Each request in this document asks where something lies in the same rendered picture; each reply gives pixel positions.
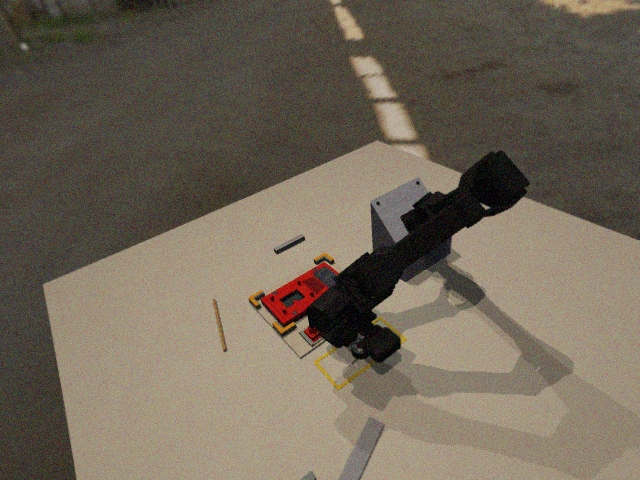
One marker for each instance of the black tyre with grey wheel rim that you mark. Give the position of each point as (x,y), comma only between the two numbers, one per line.
(356,351)

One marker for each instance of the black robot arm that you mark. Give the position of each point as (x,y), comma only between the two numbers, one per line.
(493,181)

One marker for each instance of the thin brown stick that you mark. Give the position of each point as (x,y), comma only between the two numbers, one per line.
(222,339)

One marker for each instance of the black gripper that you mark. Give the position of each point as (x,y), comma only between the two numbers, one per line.
(379,343)

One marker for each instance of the yellow tape lines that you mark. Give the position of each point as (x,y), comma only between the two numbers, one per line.
(361,371)

